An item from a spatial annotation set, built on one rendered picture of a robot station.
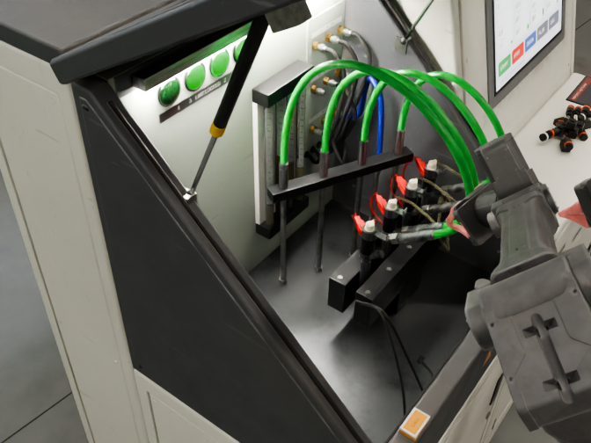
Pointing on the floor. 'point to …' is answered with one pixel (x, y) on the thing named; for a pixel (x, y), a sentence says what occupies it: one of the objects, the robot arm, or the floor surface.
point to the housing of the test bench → (67, 204)
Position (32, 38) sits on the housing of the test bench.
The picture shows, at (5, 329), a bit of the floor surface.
